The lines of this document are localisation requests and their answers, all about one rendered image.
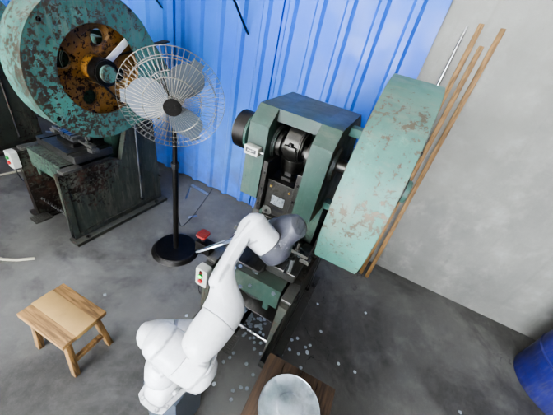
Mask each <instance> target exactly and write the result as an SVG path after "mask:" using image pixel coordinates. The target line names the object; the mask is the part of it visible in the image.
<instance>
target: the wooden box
mask: <svg viewBox="0 0 553 415"><path fill-rule="evenodd" d="M281 374H292V375H297V376H299V377H300V378H301V379H303V380H305V381H306V382H307V383H308V384H309V385H310V387H311V389H312V391H313V392H314V393H315V394H316V396H317V399H318V403H319V407H320V415H330V412H331V407H332V401H333V398H334V394H335V389H334V388H333V387H331V386H329V385H326V384H325V383H323V382H322V381H320V380H318V379H316V378H314V377H312V376H311V375H309V374H307V373H306V372H304V371H302V372H301V370H300V369H299V368H297V367H295V366H293V365H291V364H290V363H288V362H286V363H285V361H284V360H282V359H281V358H280V357H277V356H275V355H273V354H272V353H270V354H269V356H268V358H267V360H266V362H265V364H264V366H263V368H262V371H261V373H260V375H259V377H258V379H257V381H256V383H255V385H254V387H253V390H252V392H251V394H250V395H249V398H248V400H247V402H246V404H245V406H244V409H243V411H242V413H241V414H240V415H258V400H259V397H260V394H261V392H262V390H263V387H264V385H265V384H266V383H267V382H268V381H269V380H270V379H271V378H273V377H275V376H277V375H281Z"/></svg>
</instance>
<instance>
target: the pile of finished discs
mask: <svg viewBox="0 0 553 415"><path fill-rule="evenodd" d="M258 415H320V407H319V403H318V399H317V396H316V394H315V393H314V392H313V391H312V389H311V387H310V385H309V384H308V383H307V382H306V381H305V380H303V379H301V378H300V377H299V376H297V375H292V374H281V375H277V376H275V377H273V378H271V379H270V380H269V381H268V382H267V383H266V384H265V385H264V387H263V390H262V392H261V394H260V397H259V400H258Z"/></svg>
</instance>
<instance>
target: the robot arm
mask: <svg viewBox="0 0 553 415"><path fill-rule="evenodd" d="M306 232H307V226H306V223H305V221H304V219H303V218H302V217H301V216H300V215H297V214H286V215H283V216H279V217H278V218H275V217H274V218H272V219H270V220H268V219H266V218H265V216H264V215H263V214H260V213H250V214H249V215H247V216H246V217H245V218H244V219H242V221H241V222H240V224H239V226H238V228H237V231H236V232H235V235H234V237H233V238H232V240H231V242H230V243H229V245H228V246H227V248H226V250H225V252H224V254H223V255H222V256H221V258H220V260H219V262H218V263H217V265H216V266H215V268H214V270H213V272H212V274H211V276H210V279H209V285H210V290H209V294H208V297H207V299H206V301H205V303H204V304H203V306H202V309H201V310H200V311H199V313H198V314H197V316H196V317H195V318H194V319H154V320H150V321H146V322H145V323H143V324H142V325H141V327H140V328H139V330H138V331H137V337H136V339H137V345H138V346H139V347H140V349H141V350H142V354H143V356H144V357H145V359H146V364H145V368H144V381H145V382H146V383H145V384H144V386H143V387H142V390H141V391H140V393H139V394H138V395H139V399H140V402H141V404H142V405H144V406H145V407H146V408H147V409H149V410H150V411H151V412H152V413H157V414H161V415H162V414H163V413H164V412H165V411H167V410H168V409H169V408H170V407H171V406H172V405H173V404H174V403H175V402H176V401H177V400H178V399H179V398H180V397H181V396H182V395H183V394H184V393H185V392H186V391H187V392H189V393H191V394H195V395H196V394H200V393H202V392H203V391H204V390H205V389H207V388H208V387H209V385H210V384H211V382H212V381H213V380H214V378H215V376H216V372H217V366H218V362H217V359H216V357H217V354H218V352H219V351H220V350H221V349H222V348H223V347H224V346H225V344H226V343H227V342H228V340H229V339H230V337H231V336H232V335H233V333H234V332H235V330H236V329H237V327H238V326H239V323H240V322H241V320H242V319H243V317H244V299H243V297H242V295H241V292H240V290H239V287H238V284H237V282H236V281H235V265H236V264H237V262H238V260H239V258H240V256H241V254H242V253H243V252H244V249H245V248H246V246H248V247H249V248H250V249H251V250H252V251H253V252H254V253H255V254H257V255H258V257H259V258H260V259H261V260H262V261H263V262H264V263H265V264H266V265H268V266H275V265H278V264H280V263H283V262H285V261H286V260H287V259H288V258H289V256H290V253H291V251H292V248H293V245H294V243H295V242H296V241H297V240H299V239H301V238H302V237H304V236H305V235H306Z"/></svg>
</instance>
